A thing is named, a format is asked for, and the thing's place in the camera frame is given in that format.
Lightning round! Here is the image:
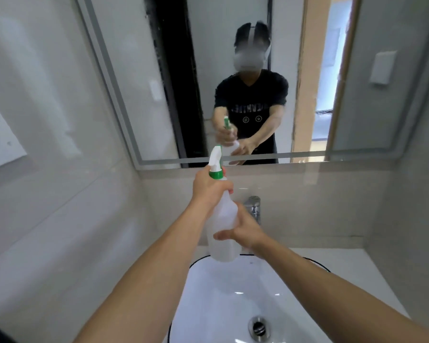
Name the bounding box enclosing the person's left hand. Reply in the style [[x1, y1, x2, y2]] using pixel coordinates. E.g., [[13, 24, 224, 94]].
[[190, 164, 235, 219]]

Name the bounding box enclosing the person's right hand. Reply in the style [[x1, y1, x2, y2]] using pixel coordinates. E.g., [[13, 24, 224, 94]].
[[213, 202, 269, 260]]

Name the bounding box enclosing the white spray bottle green collar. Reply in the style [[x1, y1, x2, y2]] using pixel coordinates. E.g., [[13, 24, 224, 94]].
[[204, 146, 241, 263]]

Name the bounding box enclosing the person's right forearm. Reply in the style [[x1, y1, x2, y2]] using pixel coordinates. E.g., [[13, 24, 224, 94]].
[[252, 236, 429, 343]]

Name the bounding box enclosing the person's left forearm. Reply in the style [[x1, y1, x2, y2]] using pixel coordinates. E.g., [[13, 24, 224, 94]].
[[73, 201, 209, 343]]

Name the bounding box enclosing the chrome faucet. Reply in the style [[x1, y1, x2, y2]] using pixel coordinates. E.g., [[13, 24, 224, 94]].
[[243, 196, 262, 226]]

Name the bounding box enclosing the white sink basin black rim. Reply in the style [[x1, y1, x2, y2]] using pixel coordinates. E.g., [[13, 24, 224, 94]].
[[167, 254, 334, 343]]

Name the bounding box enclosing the chrome sink drain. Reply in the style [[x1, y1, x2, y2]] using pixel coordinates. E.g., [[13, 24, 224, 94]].
[[248, 316, 271, 342]]

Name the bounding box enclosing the wall mirror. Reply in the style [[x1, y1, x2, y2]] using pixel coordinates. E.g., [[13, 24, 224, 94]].
[[74, 0, 429, 171]]

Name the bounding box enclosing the white wall plate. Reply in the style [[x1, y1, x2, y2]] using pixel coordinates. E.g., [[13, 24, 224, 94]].
[[0, 105, 28, 172]]

